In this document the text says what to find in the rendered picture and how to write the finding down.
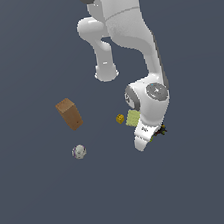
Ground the pale green flat block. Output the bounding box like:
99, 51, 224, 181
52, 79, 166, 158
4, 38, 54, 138
123, 108, 143, 129

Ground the white patterned ball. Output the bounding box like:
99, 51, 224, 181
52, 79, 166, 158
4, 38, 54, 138
70, 143, 88, 161

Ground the small yellow cube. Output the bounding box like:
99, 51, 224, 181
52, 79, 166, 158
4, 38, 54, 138
114, 113, 127, 126

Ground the small dark spiky object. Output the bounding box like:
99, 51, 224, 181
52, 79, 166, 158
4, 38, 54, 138
147, 123, 169, 142

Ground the brown wooden block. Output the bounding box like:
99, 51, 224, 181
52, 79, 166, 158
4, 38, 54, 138
54, 95, 85, 134

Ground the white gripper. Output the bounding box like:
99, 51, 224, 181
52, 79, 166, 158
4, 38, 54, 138
130, 115, 166, 153

